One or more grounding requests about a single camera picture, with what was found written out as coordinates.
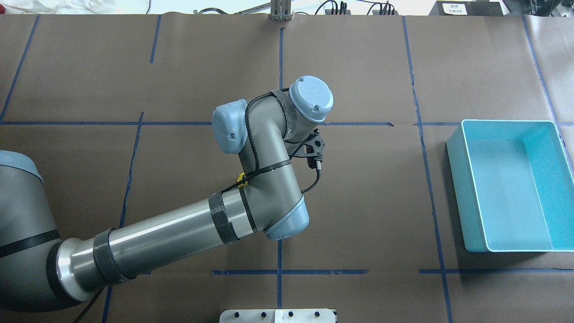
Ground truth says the aluminium frame post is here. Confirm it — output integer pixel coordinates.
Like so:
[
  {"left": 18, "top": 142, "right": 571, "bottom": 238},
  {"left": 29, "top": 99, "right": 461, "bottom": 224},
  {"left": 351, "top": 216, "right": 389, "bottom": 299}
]
[{"left": 269, "top": 0, "right": 292, "bottom": 21}]

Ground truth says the crumpled white plastic wrap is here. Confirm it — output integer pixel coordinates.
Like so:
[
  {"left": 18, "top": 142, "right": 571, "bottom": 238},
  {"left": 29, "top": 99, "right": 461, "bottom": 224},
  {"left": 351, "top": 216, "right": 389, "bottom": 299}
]
[{"left": 1, "top": 0, "right": 117, "bottom": 15}]

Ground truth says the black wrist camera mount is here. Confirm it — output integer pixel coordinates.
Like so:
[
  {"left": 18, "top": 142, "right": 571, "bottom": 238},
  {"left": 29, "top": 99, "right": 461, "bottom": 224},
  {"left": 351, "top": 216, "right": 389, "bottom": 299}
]
[{"left": 299, "top": 129, "right": 325, "bottom": 172}]

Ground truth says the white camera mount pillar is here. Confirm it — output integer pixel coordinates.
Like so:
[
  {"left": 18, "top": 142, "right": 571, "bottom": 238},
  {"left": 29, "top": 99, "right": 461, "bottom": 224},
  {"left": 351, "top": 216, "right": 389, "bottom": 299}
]
[{"left": 219, "top": 308, "right": 338, "bottom": 323}]

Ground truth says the turquoise plastic bin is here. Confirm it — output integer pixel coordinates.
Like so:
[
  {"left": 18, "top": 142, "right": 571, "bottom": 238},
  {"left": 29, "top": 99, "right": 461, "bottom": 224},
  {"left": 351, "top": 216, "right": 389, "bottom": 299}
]
[{"left": 446, "top": 119, "right": 574, "bottom": 252}]

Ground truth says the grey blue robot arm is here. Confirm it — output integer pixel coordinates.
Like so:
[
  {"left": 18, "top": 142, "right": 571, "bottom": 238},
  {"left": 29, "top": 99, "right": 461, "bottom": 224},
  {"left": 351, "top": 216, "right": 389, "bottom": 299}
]
[{"left": 1, "top": 75, "right": 334, "bottom": 313}]

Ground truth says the black power adapter box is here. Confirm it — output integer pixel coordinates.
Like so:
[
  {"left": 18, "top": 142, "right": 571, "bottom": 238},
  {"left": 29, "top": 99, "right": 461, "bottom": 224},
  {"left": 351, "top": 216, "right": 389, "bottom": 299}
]
[{"left": 428, "top": 0, "right": 504, "bottom": 17}]

